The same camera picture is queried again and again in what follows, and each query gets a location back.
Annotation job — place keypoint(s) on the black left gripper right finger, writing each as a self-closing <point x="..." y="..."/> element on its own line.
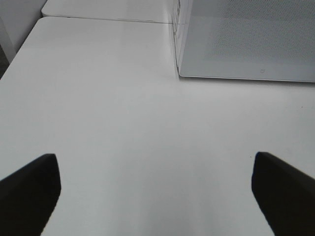
<point x="285" y="195"/>

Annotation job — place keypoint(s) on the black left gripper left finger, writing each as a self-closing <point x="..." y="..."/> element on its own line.
<point x="28" y="197"/>

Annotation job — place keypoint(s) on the white microwave door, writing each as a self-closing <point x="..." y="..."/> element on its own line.
<point x="251" y="39"/>

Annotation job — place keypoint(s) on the white microwave oven body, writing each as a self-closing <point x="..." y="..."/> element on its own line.
<point x="180" y="20"/>

